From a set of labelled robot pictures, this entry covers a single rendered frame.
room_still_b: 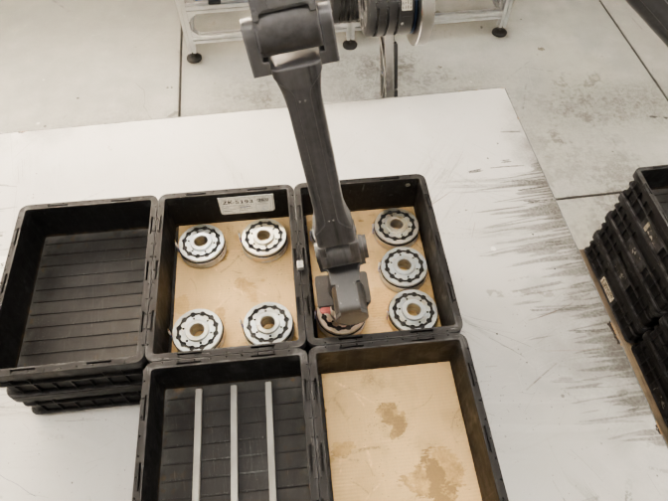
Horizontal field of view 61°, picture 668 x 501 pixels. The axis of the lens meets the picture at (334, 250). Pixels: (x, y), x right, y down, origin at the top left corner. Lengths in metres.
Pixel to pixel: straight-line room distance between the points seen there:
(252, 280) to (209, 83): 1.91
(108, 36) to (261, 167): 2.02
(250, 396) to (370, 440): 0.25
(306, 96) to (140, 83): 2.43
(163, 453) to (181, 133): 0.98
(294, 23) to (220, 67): 2.44
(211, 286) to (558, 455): 0.81
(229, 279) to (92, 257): 0.32
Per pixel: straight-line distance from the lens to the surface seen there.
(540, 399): 1.34
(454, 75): 3.09
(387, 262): 1.24
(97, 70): 3.29
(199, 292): 1.26
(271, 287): 1.24
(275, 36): 0.70
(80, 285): 1.36
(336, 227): 0.87
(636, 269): 2.03
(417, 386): 1.15
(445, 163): 1.66
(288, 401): 1.13
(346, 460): 1.10
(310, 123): 0.76
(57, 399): 1.33
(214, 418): 1.14
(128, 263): 1.35
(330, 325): 1.16
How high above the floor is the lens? 1.90
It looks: 56 degrees down
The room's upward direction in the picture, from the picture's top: straight up
